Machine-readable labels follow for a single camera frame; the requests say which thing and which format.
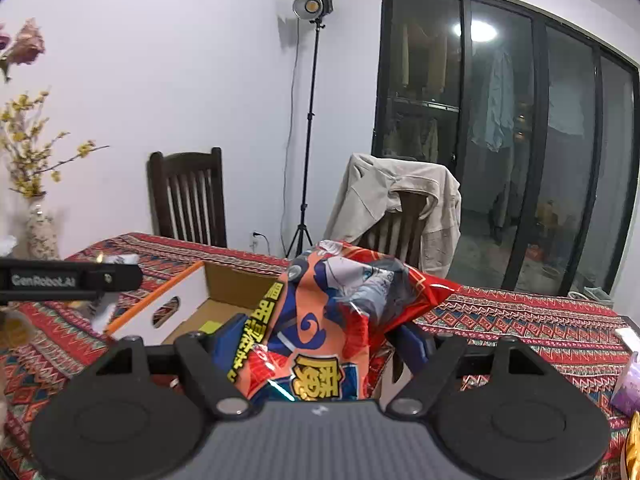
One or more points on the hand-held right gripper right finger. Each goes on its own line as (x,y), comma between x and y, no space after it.
(415,347)

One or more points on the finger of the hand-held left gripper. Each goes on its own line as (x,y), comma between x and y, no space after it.
(112,277)

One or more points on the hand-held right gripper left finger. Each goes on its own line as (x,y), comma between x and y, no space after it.
(232,332)

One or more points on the small white snack packet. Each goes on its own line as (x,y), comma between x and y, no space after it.
(106,312)

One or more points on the orange cardboard box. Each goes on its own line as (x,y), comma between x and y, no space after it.
(190,300)

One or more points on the red snack bag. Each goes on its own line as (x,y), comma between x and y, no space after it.
(330,320)

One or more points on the yellow-green snack packet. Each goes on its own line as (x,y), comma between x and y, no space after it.
(210,327)

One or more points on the floral ceramic vase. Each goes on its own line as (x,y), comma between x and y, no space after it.
(41,232)

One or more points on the white lace cloth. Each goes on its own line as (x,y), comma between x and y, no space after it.
(7,245)

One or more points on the dark wooden chair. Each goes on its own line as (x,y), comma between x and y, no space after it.
(400,230)
(187,200)

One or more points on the red patterned tablecloth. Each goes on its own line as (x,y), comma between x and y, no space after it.
(525,320)

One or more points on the yellow flower branches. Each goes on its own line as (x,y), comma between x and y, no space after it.
(30,160)

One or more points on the beige jacket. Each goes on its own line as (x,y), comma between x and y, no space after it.
(370,190)

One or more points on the white flat object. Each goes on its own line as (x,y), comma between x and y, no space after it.
(628,335)

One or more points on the purple tissue pack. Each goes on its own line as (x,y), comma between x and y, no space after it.
(629,385)

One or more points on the black light stand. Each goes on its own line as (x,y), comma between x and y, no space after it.
(312,110)

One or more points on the yellow snack pile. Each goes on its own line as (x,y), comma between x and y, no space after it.
(633,442)

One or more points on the pink artificial flowers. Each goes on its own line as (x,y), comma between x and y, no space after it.
(27,42)

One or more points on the hanging light blue shirt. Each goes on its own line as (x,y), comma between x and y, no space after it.
(492,100)

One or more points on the black sliding glass door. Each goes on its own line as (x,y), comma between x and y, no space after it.
(425,60)

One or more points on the studio light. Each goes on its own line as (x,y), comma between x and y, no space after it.
(311,6)

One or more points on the white wall outlet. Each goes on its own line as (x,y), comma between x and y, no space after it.
(254,241)

